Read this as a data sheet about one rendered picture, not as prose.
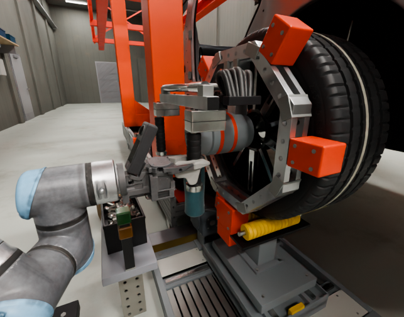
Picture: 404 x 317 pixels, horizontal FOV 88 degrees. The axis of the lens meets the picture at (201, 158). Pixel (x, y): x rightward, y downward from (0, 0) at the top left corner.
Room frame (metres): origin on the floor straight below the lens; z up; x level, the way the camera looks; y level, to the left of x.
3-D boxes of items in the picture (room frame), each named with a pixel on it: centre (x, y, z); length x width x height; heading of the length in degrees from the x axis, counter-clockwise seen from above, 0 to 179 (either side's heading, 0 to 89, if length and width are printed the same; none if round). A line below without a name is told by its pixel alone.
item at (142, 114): (3.07, 0.69, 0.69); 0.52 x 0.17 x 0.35; 115
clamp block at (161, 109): (0.82, 0.13, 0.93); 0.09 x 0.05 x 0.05; 115
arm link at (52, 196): (0.37, 0.28, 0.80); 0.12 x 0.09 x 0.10; 115
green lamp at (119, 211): (0.54, 0.23, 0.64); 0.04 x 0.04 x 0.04; 25
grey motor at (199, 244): (1.11, -0.15, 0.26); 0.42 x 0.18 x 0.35; 115
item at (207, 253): (0.82, -0.28, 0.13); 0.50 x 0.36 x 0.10; 25
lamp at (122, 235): (0.54, 0.23, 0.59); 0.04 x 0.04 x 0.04; 25
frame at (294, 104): (0.75, -0.12, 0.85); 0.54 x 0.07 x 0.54; 25
